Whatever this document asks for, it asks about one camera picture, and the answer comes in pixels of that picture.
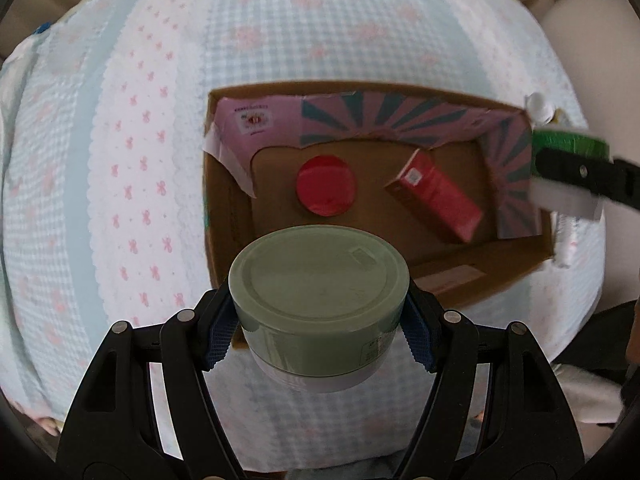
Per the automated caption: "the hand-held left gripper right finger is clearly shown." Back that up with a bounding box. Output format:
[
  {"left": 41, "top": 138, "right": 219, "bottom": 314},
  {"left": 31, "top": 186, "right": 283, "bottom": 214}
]
[{"left": 395, "top": 290, "right": 586, "bottom": 480}]

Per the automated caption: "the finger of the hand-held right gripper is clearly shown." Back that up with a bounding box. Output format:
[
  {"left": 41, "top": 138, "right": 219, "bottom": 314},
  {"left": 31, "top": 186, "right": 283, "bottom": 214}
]
[{"left": 536, "top": 146, "right": 640, "bottom": 207}]

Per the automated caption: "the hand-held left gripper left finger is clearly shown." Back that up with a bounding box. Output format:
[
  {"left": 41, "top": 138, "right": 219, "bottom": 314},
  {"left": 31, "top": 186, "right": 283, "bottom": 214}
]
[{"left": 56, "top": 287, "right": 241, "bottom": 480}]

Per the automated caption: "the green and white carton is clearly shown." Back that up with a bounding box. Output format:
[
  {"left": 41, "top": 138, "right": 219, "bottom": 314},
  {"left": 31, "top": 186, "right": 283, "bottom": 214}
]
[{"left": 529, "top": 129, "right": 610, "bottom": 222}]

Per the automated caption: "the pale green round jar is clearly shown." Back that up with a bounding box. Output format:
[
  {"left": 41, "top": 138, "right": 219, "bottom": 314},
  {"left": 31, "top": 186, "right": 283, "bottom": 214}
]
[{"left": 227, "top": 225, "right": 411, "bottom": 393}]

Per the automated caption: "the cardboard box with pink lining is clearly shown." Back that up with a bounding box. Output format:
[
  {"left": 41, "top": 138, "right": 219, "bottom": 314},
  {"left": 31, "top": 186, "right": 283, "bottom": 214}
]
[{"left": 201, "top": 80, "right": 557, "bottom": 351}]

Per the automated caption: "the white printed tube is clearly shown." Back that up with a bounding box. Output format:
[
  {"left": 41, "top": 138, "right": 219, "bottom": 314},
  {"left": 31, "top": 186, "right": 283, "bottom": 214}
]
[{"left": 552, "top": 210, "right": 581, "bottom": 268}]

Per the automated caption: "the red rectangular carton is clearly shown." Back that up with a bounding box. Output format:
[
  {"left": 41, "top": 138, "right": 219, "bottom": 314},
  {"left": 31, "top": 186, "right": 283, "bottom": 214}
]
[{"left": 383, "top": 149, "right": 485, "bottom": 245}]

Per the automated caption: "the red round lid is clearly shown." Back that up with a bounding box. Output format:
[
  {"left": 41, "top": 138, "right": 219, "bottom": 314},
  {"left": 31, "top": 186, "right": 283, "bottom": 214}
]
[{"left": 295, "top": 155, "right": 358, "bottom": 217}]

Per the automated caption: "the checked blanket with pink bows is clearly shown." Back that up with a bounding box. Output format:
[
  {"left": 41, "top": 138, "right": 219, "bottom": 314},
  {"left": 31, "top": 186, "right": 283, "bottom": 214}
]
[{"left": 0, "top": 0, "right": 608, "bottom": 461}]

